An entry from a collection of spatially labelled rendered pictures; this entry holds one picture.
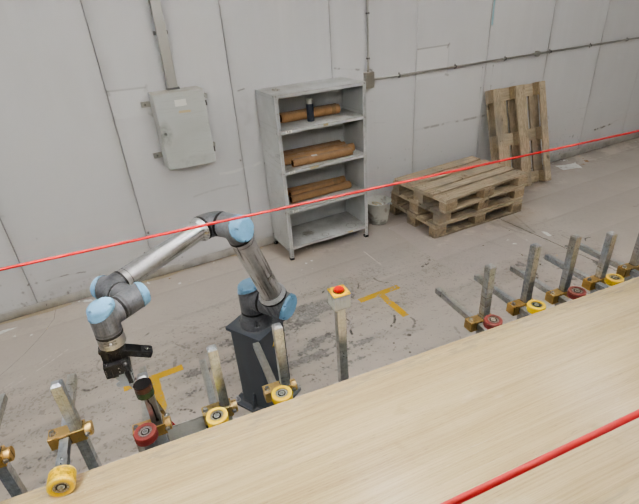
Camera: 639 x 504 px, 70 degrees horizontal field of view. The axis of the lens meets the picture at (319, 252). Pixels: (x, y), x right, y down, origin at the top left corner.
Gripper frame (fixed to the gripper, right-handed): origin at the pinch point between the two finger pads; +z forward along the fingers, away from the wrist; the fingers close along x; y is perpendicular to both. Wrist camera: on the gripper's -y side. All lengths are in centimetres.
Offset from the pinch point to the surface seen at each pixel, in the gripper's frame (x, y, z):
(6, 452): 9.2, 41.8, 4.1
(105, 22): -262, -18, -116
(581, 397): 66, -148, 11
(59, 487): 28.9, 24.7, 6.1
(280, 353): 10, -54, -1
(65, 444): 13.5, 23.8, 4.8
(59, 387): 9.7, 19.5, -16.0
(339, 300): 11, -79, -19
